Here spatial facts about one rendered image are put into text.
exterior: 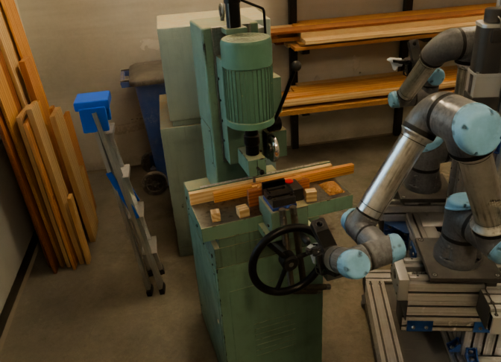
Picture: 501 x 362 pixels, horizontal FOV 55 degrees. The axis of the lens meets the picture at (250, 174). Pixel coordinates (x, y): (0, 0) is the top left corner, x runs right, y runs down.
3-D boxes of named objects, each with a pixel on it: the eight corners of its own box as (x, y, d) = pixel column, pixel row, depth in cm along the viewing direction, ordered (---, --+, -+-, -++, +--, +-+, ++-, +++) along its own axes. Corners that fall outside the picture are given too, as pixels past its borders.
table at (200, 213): (208, 258, 163) (206, 243, 161) (189, 214, 189) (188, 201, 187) (365, 220, 179) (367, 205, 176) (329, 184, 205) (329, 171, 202)
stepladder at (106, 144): (140, 300, 272) (70, 106, 217) (141, 272, 295) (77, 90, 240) (168, 293, 274) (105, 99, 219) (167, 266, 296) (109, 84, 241)
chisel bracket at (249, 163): (249, 181, 180) (247, 161, 176) (238, 166, 192) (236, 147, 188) (268, 177, 182) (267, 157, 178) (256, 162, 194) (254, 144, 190)
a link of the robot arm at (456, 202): (464, 218, 162) (470, 183, 156) (493, 240, 150) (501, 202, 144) (433, 226, 159) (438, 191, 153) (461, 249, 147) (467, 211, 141)
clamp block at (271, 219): (271, 235, 168) (270, 214, 164) (258, 217, 179) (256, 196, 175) (309, 226, 172) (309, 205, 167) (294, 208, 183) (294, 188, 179)
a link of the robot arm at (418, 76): (438, 51, 169) (391, 115, 214) (467, 48, 170) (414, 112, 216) (428, 23, 173) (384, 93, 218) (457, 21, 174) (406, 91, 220)
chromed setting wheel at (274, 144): (274, 167, 195) (273, 139, 190) (264, 156, 206) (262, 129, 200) (281, 166, 196) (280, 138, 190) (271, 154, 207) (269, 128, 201)
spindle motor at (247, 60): (234, 135, 166) (227, 45, 152) (221, 119, 181) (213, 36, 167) (282, 127, 171) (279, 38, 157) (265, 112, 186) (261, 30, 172)
